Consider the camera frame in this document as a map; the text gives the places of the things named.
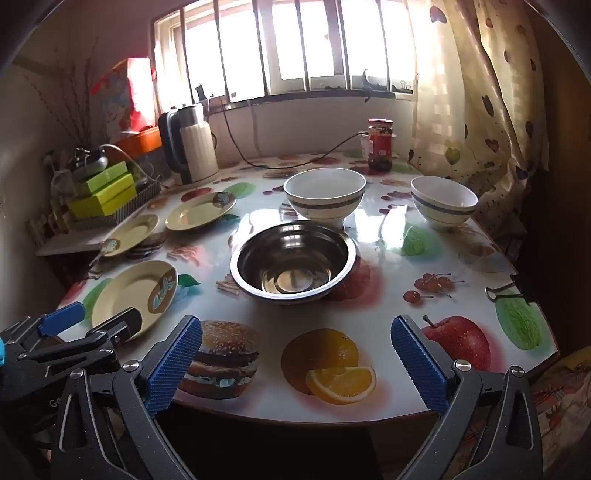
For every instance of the heart-patterned cream curtain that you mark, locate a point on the heart-patterned cream curtain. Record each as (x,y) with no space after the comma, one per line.
(471,92)

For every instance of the black hook clamp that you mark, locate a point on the black hook clamp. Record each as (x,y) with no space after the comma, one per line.
(369,85)

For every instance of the white shelf board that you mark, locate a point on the white shelf board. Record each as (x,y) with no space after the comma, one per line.
(64,244)

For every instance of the printed floral cloth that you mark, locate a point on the printed floral cloth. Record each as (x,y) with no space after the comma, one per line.
(563,406)

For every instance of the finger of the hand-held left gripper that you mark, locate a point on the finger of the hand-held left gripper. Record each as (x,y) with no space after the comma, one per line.
(60,318)
(120,325)

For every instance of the white electric kettle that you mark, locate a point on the white electric kettle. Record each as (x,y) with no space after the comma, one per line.
(198,147)

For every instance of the yellow printed plate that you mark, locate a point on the yellow printed plate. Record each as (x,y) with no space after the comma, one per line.
(131,233)
(129,295)

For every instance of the large white blue-banded bowl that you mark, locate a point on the large white blue-banded bowl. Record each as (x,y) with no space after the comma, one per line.
(323,184)

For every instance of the stack of cream plates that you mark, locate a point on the stack of cream plates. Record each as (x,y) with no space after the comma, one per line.
(196,212)

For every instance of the red-lidded sauce jar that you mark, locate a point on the red-lidded sauce jar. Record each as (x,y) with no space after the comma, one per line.
(380,147)

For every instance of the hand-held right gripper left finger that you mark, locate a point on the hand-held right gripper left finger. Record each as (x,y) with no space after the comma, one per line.
(178,364)

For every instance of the small binder clip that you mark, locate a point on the small binder clip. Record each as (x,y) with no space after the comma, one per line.
(405,85)

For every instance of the barred window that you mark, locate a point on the barred window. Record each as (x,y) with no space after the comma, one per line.
(295,46)

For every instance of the brown wooden cabinet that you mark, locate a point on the brown wooden cabinet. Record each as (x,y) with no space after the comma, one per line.
(563,184)

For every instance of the small black box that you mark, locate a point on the small black box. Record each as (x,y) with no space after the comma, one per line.
(201,91)

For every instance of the stainless steel bowl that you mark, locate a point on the stainless steel bowl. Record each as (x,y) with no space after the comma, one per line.
(295,258)

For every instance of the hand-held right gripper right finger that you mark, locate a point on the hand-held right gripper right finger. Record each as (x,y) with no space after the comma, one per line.
(418,364)

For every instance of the black binder clip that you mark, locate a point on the black binder clip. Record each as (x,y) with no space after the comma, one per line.
(524,288)

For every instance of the dried branches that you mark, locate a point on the dried branches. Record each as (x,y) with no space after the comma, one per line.
(83,115)

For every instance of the small white blue-banded bowl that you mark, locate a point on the small white blue-banded bowl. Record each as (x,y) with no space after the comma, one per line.
(443,196)

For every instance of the orange plastic container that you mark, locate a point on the orange plastic container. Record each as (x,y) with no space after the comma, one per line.
(138,143)

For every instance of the red printed bag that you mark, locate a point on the red printed bag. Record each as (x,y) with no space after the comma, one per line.
(120,97)

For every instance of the dark grey round object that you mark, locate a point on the dark grey round object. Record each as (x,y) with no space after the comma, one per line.
(92,161)

